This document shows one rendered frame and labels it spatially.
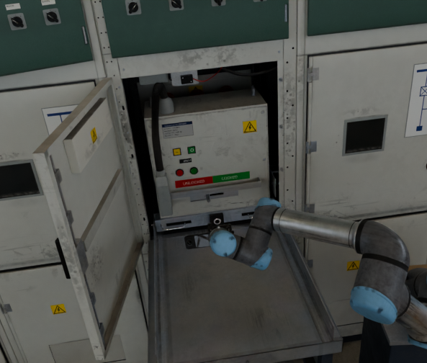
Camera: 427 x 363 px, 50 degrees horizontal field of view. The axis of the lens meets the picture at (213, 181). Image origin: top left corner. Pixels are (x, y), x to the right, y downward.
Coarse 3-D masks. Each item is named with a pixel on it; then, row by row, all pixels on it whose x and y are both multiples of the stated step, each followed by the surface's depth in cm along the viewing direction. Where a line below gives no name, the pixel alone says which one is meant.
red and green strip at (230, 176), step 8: (208, 176) 192; (216, 176) 192; (224, 176) 193; (232, 176) 193; (240, 176) 194; (248, 176) 194; (176, 184) 192; (184, 184) 192; (192, 184) 193; (200, 184) 193
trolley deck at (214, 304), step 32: (192, 256) 187; (224, 256) 185; (192, 288) 170; (224, 288) 169; (256, 288) 167; (288, 288) 166; (192, 320) 156; (224, 320) 155; (256, 320) 154; (288, 320) 153; (192, 352) 144; (224, 352) 143; (256, 352) 142; (288, 352) 144; (320, 352) 145
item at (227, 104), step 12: (192, 96) 196; (204, 96) 195; (216, 96) 194; (228, 96) 192; (240, 96) 191; (252, 96) 190; (180, 108) 184; (192, 108) 183; (204, 108) 182; (216, 108) 181; (228, 108) 179; (240, 108) 179; (144, 120) 177; (156, 192) 193
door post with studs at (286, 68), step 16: (288, 48) 166; (288, 64) 169; (288, 80) 172; (288, 96) 175; (288, 112) 178; (288, 128) 181; (288, 144) 185; (288, 160) 188; (288, 176) 192; (288, 192) 196; (288, 208) 200
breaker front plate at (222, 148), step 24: (168, 120) 178; (192, 120) 179; (216, 120) 180; (240, 120) 182; (264, 120) 183; (168, 144) 183; (192, 144) 184; (216, 144) 185; (240, 144) 187; (264, 144) 188; (168, 168) 188; (216, 168) 191; (240, 168) 192; (264, 168) 193; (240, 192) 198; (264, 192) 199; (168, 216) 199
